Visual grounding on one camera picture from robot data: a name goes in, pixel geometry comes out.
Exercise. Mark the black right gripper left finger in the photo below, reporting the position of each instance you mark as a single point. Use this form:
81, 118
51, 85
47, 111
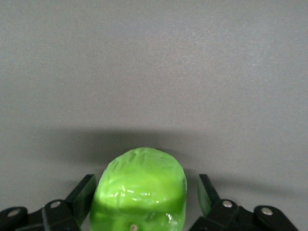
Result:
60, 214

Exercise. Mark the green apple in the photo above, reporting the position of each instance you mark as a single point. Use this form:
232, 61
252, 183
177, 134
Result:
142, 183

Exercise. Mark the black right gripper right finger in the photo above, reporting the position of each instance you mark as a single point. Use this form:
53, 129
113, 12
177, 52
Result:
223, 214

